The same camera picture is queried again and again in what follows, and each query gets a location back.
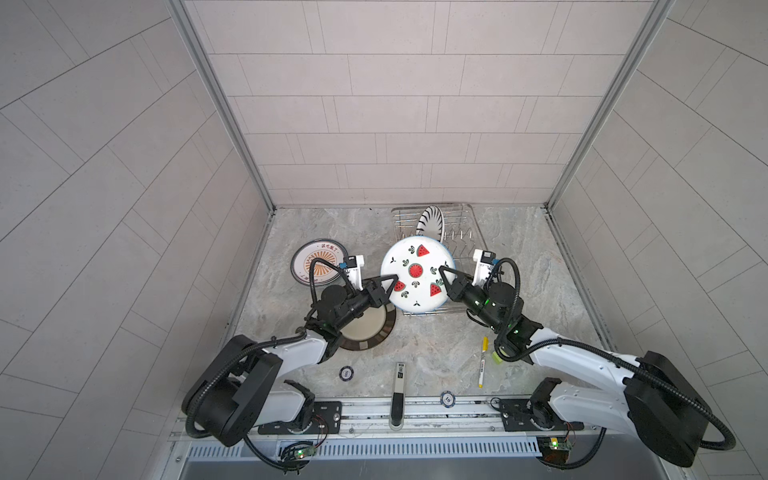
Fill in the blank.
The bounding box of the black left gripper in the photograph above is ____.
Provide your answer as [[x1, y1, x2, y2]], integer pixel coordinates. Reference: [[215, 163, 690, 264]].
[[329, 276, 396, 334]]

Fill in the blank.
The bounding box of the dark rimmed checkered plate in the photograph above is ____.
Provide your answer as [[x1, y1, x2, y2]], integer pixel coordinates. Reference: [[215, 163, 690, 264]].
[[340, 304, 397, 351]]

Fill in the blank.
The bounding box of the white watermelon pattern plate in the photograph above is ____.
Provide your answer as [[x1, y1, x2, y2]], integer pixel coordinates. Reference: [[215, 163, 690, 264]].
[[380, 236, 455, 314]]

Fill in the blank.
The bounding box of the small sunburst plate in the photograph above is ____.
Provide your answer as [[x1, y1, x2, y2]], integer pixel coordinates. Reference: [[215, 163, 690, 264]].
[[289, 239, 348, 286]]

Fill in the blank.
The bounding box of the white blue striped plate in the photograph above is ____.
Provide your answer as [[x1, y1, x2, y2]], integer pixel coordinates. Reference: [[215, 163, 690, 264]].
[[415, 205, 444, 242]]

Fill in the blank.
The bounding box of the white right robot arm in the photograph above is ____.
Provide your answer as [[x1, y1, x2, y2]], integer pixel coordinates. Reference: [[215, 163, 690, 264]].
[[438, 258, 736, 467]]

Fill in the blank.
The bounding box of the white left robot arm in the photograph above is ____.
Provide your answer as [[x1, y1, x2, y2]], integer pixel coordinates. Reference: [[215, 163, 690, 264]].
[[181, 256, 399, 447]]

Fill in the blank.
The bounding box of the yellow capped white marker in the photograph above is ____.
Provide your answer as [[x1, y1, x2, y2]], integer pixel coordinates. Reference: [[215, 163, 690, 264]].
[[477, 337, 489, 389]]

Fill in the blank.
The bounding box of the right round poker chip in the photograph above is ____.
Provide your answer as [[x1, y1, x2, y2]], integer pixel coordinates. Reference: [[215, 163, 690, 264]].
[[439, 391, 456, 408]]

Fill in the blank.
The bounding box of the black white handheld scraper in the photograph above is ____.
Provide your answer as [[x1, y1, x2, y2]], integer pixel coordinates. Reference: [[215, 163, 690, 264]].
[[389, 362, 406, 431]]

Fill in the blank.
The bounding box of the left circuit board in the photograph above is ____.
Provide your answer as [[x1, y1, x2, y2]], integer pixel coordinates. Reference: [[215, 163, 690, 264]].
[[280, 441, 317, 470]]

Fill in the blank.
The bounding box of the circuit board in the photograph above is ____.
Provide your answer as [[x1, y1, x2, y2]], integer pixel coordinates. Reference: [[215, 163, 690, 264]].
[[536, 436, 573, 470], [280, 441, 317, 470]]

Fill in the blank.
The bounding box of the right circuit board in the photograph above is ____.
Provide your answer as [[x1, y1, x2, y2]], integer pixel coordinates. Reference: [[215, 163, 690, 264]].
[[536, 436, 573, 470]]

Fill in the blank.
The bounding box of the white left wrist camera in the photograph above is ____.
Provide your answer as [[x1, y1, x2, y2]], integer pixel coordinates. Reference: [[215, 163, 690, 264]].
[[339, 255, 365, 291]]

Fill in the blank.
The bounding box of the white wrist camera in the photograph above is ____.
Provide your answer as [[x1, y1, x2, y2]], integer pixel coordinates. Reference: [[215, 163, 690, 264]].
[[339, 255, 365, 291], [472, 249, 498, 286]]

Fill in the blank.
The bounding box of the metal wire dish rack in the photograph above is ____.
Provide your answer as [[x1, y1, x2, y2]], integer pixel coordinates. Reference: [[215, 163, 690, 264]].
[[391, 203, 499, 316]]

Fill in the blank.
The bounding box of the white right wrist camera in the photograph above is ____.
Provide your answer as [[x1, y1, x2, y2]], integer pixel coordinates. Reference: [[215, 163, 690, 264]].
[[472, 249, 498, 286]]

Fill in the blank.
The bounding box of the aluminium front rail frame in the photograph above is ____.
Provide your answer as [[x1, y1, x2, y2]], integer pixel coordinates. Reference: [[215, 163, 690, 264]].
[[169, 392, 670, 444]]

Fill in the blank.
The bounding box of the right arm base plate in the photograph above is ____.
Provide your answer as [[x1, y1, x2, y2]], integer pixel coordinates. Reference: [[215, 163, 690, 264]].
[[490, 397, 584, 432]]

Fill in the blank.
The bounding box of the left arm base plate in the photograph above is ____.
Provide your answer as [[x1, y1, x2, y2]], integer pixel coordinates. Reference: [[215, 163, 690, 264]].
[[257, 401, 343, 435]]

